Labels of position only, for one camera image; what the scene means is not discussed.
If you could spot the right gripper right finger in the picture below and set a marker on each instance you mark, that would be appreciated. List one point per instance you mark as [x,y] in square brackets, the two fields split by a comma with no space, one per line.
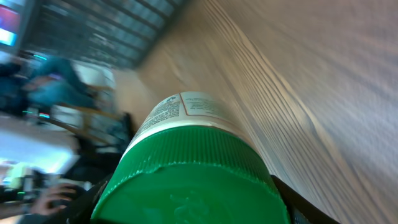
[300,210]

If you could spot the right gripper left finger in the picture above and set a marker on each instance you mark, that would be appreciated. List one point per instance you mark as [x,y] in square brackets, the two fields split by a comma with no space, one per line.
[78,210]

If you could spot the green lidded jar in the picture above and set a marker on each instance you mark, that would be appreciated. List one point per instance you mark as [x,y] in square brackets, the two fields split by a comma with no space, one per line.
[190,162]

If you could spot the bystander bare hand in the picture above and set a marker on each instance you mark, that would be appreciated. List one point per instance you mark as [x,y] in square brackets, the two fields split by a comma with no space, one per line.
[43,205]

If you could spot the person in blue shirt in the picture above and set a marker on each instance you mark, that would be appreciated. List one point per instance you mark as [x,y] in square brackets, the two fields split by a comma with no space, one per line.
[54,82]

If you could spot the grey plastic mesh basket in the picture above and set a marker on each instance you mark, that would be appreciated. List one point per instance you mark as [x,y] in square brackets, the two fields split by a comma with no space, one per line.
[113,33]

